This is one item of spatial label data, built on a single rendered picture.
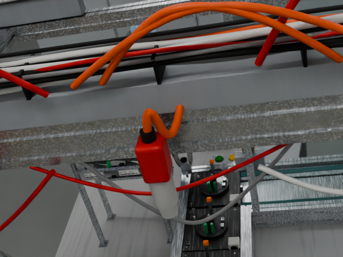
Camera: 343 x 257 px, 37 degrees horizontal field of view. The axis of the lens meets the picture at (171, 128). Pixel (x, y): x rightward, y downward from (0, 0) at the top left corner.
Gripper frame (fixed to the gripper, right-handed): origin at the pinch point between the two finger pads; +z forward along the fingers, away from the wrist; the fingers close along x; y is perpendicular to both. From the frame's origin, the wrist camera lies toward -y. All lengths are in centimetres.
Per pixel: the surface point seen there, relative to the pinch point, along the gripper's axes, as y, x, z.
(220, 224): -19.8, -11.6, 27.0
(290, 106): -147, -42, -15
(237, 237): -24.7, -17.6, 32.7
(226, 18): -59, -35, -48
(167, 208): -148, -18, -3
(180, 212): -5.3, 6.4, 20.7
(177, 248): -21.8, 8.2, 32.4
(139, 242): -4.9, 28.2, 30.2
